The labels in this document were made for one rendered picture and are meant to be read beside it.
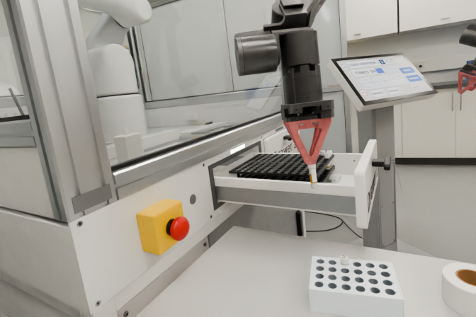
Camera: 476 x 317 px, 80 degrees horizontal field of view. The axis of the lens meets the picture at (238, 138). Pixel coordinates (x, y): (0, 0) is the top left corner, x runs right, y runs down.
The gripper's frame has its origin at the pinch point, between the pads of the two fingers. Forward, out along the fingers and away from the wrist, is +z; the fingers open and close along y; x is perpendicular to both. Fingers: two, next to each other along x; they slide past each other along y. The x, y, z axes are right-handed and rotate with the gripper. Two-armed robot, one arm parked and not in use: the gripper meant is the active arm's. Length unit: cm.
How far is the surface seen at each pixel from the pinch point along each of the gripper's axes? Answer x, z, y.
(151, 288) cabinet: -30.8, 21.7, -2.8
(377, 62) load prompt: 62, -24, -112
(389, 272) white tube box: 9.4, 17.9, 4.5
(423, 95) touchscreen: 80, -3, -104
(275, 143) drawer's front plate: -1, 4, -52
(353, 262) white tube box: 5.3, 17.7, 1.2
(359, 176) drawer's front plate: 9.2, 5.1, -4.3
